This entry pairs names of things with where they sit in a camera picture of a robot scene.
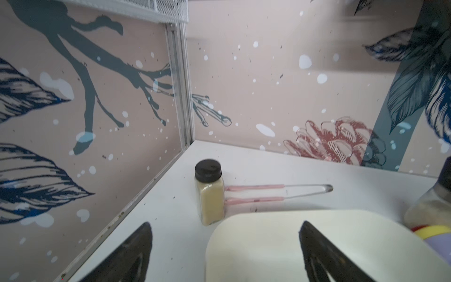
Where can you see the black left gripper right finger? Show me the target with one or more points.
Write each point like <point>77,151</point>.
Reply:
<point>324,262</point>

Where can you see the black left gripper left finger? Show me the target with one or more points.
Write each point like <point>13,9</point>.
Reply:
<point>129,262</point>

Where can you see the purple flashlight yellow head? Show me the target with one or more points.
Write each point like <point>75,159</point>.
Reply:
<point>438,238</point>

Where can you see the cream plastic storage tray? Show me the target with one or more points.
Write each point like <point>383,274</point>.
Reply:
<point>265,247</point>

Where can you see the small spice jar black lid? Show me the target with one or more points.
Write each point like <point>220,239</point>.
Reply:
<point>210,188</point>

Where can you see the large spice jar black lid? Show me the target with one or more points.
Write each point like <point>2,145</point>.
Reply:
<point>433,207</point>

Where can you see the pink handled metal tongs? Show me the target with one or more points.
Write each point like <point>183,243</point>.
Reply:
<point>235,195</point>

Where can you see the white wire mesh shelf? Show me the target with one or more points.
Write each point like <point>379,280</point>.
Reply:
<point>147,10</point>

